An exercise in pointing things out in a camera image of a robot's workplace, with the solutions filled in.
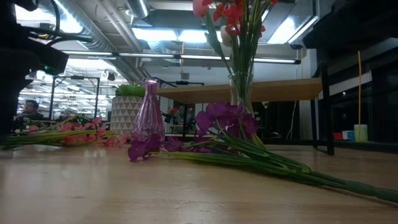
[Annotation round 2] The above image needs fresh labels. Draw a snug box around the purple ribbed glass vase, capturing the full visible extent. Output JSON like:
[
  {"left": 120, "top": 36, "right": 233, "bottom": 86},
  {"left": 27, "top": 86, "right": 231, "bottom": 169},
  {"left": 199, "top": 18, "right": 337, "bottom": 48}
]
[{"left": 131, "top": 78, "right": 166, "bottom": 144}]

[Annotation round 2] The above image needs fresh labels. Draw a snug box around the white artificial tulip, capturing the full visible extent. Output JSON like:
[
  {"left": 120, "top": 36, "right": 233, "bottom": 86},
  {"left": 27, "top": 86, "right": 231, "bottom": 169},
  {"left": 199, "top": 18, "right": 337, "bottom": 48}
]
[{"left": 220, "top": 25, "right": 234, "bottom": 48}]

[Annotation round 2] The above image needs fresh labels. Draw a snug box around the pink artificial tulip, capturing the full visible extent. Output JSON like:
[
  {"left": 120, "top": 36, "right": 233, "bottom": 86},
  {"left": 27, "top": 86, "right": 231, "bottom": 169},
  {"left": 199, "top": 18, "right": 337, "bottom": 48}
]
[{"left": 192, "top": 0, "right": 234, "bottom": 75}]

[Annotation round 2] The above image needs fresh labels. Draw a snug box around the red artificial flower bunch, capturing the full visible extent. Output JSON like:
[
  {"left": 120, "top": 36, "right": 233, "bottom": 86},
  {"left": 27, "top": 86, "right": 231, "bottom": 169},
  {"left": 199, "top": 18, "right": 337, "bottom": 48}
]
[{"left": 212, "top": 0, "right": 281, "bottom": 106}]

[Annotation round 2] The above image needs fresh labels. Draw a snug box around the pink artificial flower bunch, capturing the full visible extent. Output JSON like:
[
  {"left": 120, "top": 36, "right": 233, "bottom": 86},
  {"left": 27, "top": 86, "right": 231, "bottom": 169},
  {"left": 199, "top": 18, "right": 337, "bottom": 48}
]
[{"left": 0, "top": 116, "right": 132, "bottom": 151}]

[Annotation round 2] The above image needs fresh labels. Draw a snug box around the wooden shelf with black legs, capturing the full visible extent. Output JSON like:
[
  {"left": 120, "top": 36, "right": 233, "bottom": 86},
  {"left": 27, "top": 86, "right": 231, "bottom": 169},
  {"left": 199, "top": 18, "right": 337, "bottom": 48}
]
[{"left": 157, "top": 60, "right": 335, "bottom": 156}]

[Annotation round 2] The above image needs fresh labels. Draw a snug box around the purple artificial flower bunch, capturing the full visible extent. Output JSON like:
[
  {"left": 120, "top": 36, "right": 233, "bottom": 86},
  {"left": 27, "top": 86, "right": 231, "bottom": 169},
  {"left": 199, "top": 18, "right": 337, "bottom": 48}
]
[{"left": 127, "top": 101, "right": 398, "bottom": 205}]

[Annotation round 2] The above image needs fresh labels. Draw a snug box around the clear glass vase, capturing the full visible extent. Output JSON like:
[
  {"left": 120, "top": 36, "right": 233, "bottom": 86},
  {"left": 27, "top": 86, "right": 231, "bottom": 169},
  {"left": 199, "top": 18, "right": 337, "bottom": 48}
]
[{"left": 228, "top": 72, "right": 254, "bottom": 116}]

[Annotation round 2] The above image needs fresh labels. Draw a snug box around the long ceiling light bar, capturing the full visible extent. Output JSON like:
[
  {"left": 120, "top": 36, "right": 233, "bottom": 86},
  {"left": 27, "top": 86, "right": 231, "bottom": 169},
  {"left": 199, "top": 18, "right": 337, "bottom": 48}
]
[{"left": 62, "top": 49, "right": 302, "bottom": 65}]

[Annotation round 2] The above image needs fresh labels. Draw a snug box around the succulent in patterned white pot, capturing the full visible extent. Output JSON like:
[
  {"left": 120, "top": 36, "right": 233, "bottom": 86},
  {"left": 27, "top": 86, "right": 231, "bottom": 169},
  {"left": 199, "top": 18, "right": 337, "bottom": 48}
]
[{"left": 110, "top": 84, "right": 146, "bottom": 136}]

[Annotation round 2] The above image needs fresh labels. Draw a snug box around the pale green cup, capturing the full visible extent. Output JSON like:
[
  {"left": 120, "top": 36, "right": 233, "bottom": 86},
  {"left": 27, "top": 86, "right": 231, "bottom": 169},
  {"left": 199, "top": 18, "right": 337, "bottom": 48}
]
[{"left": 353, "top": 124, "right": 369, "bottom": 142}]

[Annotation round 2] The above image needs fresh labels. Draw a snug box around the person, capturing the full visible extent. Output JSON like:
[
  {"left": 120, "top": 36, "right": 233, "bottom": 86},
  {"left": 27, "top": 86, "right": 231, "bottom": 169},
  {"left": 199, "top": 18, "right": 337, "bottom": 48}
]
[{"left": 17, "top": 99, "right": 45, "bottom": 122}]

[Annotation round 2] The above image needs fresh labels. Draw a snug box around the black background rig frame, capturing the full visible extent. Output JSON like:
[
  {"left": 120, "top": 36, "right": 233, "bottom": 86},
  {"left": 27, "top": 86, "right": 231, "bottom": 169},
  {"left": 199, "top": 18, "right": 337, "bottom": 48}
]
[{"left": 51, "top": 75, "right": 101, "bottom": 121}]

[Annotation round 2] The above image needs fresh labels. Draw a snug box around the yellow hanging cord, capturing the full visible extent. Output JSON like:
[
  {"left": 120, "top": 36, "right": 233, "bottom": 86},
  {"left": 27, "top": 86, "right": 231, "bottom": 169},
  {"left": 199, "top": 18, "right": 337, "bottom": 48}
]
[{"left": 356, "top": 50, "right": 363, "bottom": 142}]

